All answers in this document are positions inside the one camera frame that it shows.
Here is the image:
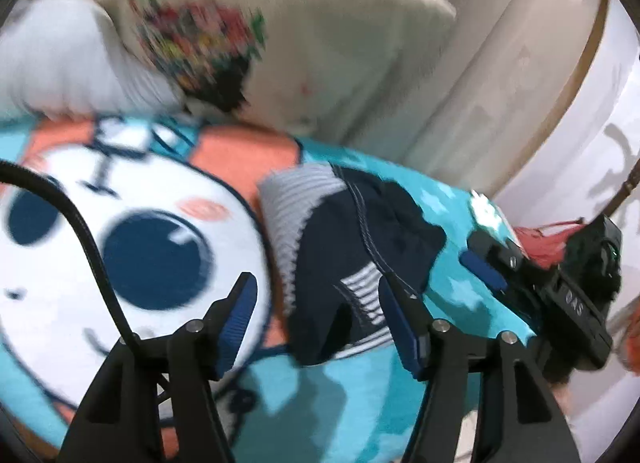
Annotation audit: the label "navy striped pants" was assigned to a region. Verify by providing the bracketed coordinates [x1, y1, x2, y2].
[259, 163, 446, 365]

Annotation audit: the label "turquoise cartoon fleece blanket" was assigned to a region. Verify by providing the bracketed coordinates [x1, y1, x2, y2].
[1, 114, 533, 462]

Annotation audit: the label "cream floral butterfly pillow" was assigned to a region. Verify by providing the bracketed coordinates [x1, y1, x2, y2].
[115, 0, 456, 129]

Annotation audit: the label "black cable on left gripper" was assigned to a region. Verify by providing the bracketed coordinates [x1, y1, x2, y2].
[0, 159, 144, 349]

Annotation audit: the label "red fabric bag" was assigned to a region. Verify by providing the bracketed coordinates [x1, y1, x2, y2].
[514, 218, 586, 269]

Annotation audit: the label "white pillow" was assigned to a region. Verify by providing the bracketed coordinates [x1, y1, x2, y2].
[1, 0, 183, 120]

